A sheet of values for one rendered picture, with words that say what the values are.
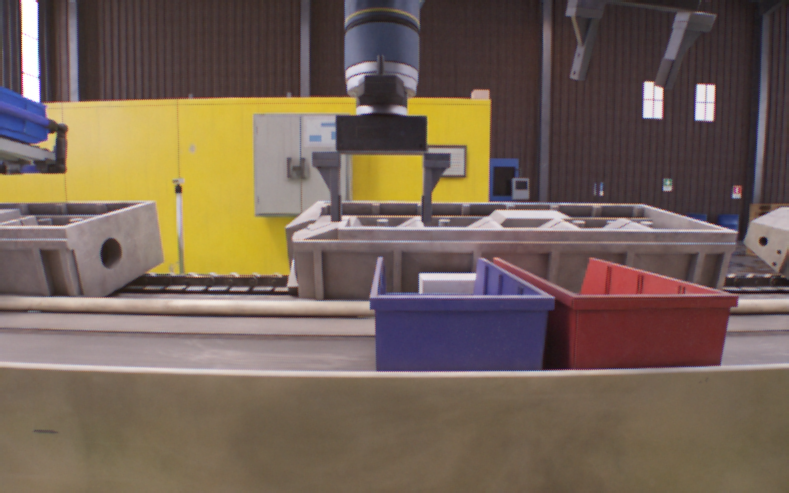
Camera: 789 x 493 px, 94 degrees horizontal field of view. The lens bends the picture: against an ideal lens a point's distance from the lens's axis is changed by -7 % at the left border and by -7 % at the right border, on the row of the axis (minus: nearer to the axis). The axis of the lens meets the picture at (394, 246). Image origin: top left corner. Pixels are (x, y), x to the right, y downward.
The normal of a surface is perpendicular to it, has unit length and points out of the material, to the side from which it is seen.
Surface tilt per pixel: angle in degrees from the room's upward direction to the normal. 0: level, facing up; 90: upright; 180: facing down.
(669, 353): 92
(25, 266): 100
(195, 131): 90
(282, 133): 90
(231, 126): 90
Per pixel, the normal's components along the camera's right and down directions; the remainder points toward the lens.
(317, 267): 0.01, 0.27
